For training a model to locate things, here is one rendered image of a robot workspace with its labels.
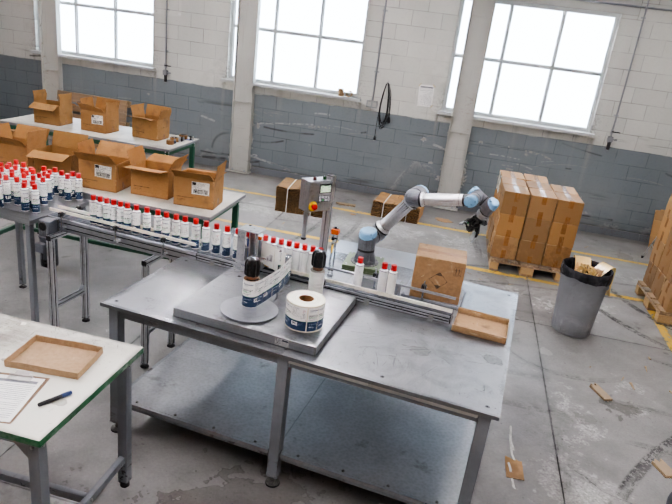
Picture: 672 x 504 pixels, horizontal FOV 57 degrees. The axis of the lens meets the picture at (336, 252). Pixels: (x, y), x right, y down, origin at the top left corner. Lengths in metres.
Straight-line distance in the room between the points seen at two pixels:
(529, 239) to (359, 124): 3.34
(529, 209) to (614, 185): 2.59
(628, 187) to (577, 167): 0.73
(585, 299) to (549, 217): 1.45
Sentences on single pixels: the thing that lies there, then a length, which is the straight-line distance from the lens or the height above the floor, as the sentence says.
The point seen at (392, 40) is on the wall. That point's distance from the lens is 8.93.
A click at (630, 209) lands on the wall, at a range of 9.36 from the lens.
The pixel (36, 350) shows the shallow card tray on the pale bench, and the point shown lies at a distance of 3.16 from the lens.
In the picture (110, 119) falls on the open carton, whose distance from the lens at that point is 7.92.
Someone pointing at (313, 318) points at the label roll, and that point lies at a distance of 3.11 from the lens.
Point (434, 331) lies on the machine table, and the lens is 3.47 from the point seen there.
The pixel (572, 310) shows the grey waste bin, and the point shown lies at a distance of 5.76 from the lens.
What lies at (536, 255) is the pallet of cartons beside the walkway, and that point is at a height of 0.25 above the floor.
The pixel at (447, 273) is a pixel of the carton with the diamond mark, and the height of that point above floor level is 1.04.
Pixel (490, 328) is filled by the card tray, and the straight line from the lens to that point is 3.64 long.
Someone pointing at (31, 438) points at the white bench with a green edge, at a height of 0.80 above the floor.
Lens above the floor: 2.38
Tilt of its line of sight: 21 degrees down
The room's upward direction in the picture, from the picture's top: 7 degrees clockwise
